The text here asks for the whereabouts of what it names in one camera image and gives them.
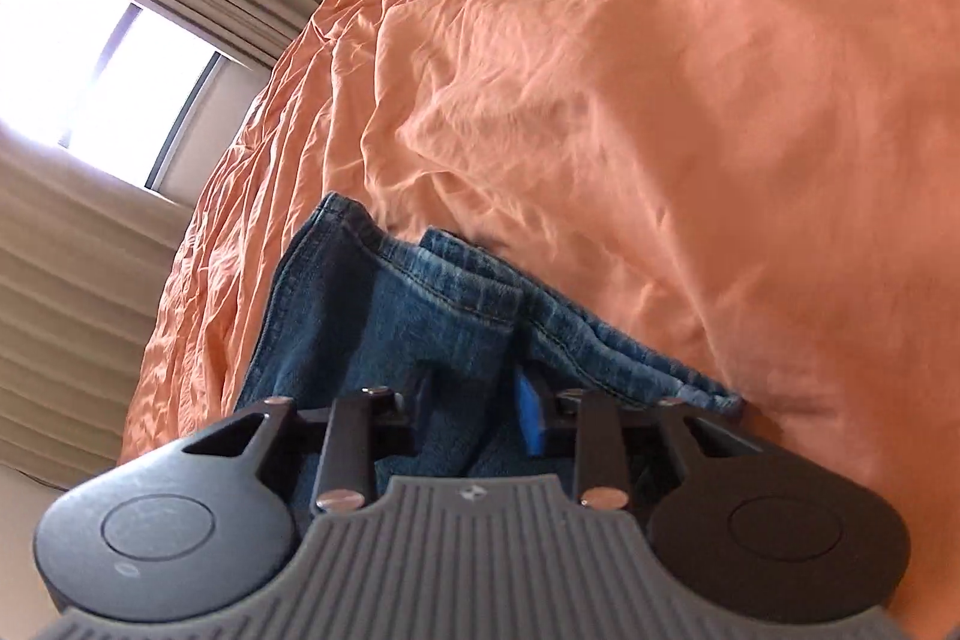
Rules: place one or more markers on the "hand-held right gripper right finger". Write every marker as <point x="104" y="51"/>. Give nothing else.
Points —
<point x="529" y="415"/>

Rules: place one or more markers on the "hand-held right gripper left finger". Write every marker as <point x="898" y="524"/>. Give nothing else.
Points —
<point x="418" y="411"/>

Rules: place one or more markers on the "blue denim pants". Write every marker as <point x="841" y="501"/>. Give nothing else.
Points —
<point x="375" y="325"/>

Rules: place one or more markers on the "orange bed sheet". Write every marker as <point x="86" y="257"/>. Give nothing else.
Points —
<point x="637" y="123"/>

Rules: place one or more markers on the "window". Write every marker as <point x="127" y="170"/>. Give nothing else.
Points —
<point x="75" y="48"/>

